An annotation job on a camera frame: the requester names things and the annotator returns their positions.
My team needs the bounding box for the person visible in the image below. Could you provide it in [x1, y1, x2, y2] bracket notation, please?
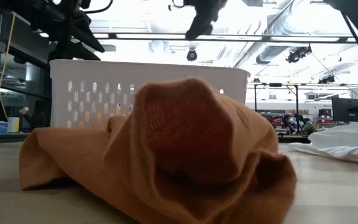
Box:
[19, 98, 52, 133]

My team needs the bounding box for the white cup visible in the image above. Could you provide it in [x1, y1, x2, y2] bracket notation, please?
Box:
[7, 116, 21, 134]

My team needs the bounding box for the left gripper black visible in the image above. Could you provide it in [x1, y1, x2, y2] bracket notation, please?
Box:
[29, 0, 106, 62]

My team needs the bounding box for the black metal workbench frame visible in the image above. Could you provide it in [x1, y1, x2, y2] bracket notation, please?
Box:
[252, 82, 300, 113]

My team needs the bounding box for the orange cloth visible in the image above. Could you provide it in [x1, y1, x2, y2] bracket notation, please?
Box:
[19, 77, 298, 224]

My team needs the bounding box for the black computer monitor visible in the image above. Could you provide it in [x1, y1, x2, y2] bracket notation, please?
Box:
[331, 96, 358, 123]

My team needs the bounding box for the white cloth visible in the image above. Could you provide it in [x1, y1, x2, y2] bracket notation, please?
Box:
[287, 124, 358, 168]

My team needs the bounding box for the black camera cable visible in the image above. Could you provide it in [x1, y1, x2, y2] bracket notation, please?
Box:
[82, 0, 114, 15]

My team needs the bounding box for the black round overhead camera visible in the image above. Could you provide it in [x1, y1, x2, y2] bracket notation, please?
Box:
[186, 48, 199, 62]

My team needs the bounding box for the blue robot equipment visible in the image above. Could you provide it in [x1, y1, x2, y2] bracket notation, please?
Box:
[265, 113, 311, 135]

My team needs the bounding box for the black ceiling spotlight cluster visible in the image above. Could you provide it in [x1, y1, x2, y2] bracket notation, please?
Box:
[285, 44, 313, 64]

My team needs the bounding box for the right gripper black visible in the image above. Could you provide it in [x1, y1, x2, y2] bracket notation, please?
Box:
[183, 0, 229, 41]

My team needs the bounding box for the white perforated plastic basket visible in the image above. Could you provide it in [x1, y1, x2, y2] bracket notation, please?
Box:
[48, 58, 252, 131]

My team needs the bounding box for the small green background plant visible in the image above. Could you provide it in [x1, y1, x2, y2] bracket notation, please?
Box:
[303, 123, 318, 135]

